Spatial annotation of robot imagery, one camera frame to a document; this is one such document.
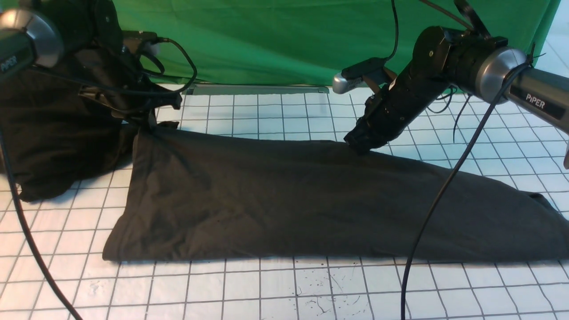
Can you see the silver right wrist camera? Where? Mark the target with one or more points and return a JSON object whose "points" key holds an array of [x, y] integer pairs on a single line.
{"points": [[371, 72]]}

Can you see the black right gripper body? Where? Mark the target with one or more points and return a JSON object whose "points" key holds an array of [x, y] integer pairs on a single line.
{"points": [[380, 124]]}

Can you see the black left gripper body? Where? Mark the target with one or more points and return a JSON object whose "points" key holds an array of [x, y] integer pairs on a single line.
{"points": [[134, 109]]}

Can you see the black cloth pile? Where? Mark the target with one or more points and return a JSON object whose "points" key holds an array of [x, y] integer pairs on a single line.
{"points": [[55, 137]]}

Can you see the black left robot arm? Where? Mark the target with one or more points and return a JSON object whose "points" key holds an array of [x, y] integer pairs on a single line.
{"points": [[83, 42]]}

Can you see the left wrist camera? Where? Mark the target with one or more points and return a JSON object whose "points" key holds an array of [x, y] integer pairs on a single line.
{"points": [[138, 42]]}

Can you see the gray long-sleeved shirt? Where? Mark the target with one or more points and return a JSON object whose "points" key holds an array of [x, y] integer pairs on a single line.
{"points": [[194, 196]]}

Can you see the gray metal bar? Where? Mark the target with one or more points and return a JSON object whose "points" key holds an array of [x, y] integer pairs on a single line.
{"points": [[228, 89]]}

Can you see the green backdrop cloth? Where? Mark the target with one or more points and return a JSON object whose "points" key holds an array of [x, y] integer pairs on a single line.
{"points": [[290, 42]]}

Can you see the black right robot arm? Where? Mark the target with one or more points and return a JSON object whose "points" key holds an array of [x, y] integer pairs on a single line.
{"points": [[443, 58]]}

